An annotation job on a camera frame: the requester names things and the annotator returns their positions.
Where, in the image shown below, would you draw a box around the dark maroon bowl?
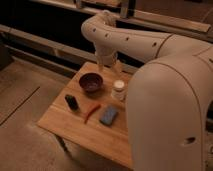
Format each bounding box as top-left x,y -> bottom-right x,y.
79,73 -> 103,93

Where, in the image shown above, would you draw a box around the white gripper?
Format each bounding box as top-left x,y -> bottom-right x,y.
95,50 -> 122,74

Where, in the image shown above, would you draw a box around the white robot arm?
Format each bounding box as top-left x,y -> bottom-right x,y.
81,11 -> 213,171

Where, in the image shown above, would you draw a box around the red chili pepper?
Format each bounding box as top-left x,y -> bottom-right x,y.
84,103 -> 101,124

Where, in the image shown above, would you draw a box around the wooden shelf rail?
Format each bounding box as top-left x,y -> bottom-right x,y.
33,0 -> 213,42

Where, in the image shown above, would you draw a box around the white ceramic cup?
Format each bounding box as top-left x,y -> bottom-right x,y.
111,80 -> 125,101

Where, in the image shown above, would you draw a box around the blue sponge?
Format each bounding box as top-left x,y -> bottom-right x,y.
99,106 -> 118,126

